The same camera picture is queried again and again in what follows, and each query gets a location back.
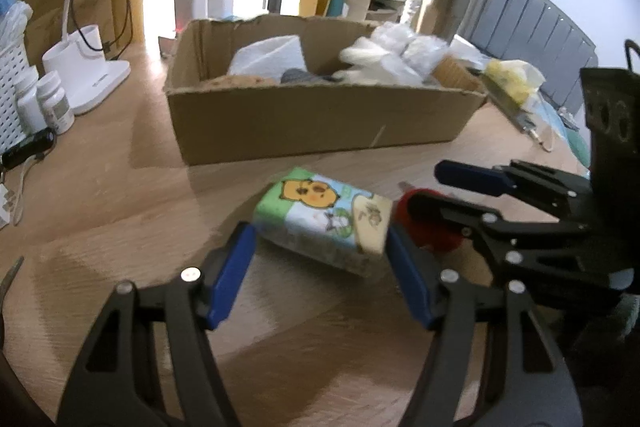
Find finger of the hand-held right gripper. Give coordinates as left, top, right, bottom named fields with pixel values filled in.
left=406, top=191, right=617, bottom=280
left=434, top=159, right=594, bottom=221

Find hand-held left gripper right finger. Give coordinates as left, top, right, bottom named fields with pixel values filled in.
left=386, top=224, right=584, bottom=427

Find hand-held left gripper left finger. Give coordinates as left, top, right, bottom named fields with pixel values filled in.
left=55, top=221, right=258, bottom=427

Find red soft pouch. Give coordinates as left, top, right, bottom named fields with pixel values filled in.
left=394, top=188, right=464, bottom=254

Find cartoon print tissue pack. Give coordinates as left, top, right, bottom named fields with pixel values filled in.
left=251, top=166, right=394, bottom=279

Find clear plastic bag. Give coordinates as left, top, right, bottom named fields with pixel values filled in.
left=371, top=21, right=452, bottom=86

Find cardboard box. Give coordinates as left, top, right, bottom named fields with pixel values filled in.
left=164, top=15, right=489, bottom=166

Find grey dotted socks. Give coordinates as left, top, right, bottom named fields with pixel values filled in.
left=279, top=67, right=342, bottom=86

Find light blue printed blanket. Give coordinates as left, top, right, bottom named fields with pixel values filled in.
left=536, top=96, right=592, bottom=168

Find yellow plastic bag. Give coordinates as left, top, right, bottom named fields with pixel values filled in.
left=479, top=59, right=547, bottom=106

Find grey padded headboard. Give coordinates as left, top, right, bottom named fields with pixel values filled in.
left=456, top=0, right=599, bottom=114

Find steel tumbler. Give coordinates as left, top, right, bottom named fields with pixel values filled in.
left=414, top=0, right=471, bottom=46

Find small white desk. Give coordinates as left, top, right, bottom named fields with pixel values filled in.
left=344, top=0, right=407, bottom=22

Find black car key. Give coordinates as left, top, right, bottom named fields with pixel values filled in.
left=1, top=128, right=56, bottom=168

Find white pill bottle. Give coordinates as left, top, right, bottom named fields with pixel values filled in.
left=36, top=71, right=76, bottom=134
left=14, top=67, right=49, bottom=134

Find white desk lamp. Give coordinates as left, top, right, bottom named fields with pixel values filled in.
left=42, top=0, right=132, bottom=116

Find white charger with black plug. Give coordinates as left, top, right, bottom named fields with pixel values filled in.
left=173, top=0, right=209, bottom=26

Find white plastic basket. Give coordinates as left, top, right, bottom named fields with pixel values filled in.
left=0, top=1, right=39, bottom=154

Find blue white plastic packet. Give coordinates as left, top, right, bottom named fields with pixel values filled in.
left=0, top=0, right=34, bottom=54

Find white phone cable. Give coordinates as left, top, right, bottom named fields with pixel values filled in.
left=529, top=126, right=557, bottom=154

